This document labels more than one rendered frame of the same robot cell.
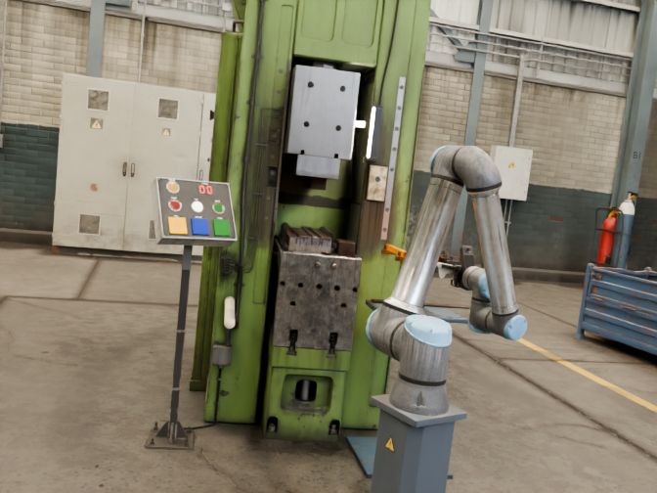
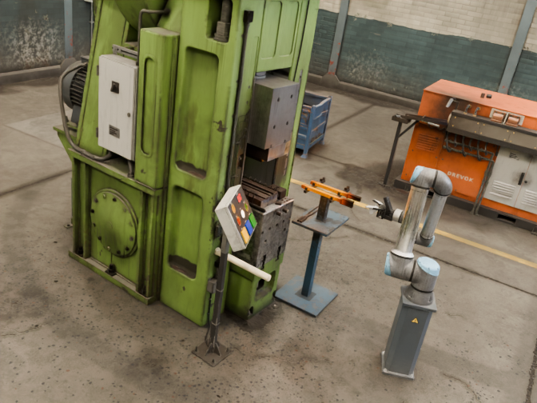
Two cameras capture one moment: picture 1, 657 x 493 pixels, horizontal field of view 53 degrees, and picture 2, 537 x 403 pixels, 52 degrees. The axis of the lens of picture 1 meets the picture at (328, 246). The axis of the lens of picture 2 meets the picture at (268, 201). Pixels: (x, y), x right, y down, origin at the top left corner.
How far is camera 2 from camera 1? 3.12 m
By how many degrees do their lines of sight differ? 51
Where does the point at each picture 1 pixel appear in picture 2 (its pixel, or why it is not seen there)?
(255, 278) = not seen: hidden behind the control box
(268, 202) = (237, 179)
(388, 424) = (414, 312)
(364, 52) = (288, 59)
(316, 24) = (267, 46)
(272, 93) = (244, 104)
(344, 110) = (291, 109)
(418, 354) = (432, 281)
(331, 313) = (280, 236)
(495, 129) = not seen: outside the picture
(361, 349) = not seen: hidden behind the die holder
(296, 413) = (260, 298)
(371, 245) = (279, 181)
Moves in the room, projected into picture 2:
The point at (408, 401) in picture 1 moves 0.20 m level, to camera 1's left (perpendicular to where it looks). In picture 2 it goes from (427, 301) to (410, 312)
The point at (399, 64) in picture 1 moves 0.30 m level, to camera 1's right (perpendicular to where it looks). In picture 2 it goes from (301, 61) to (328, 60)
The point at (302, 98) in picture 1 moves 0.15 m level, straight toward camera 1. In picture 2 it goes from (274, 110) to (292, 117)
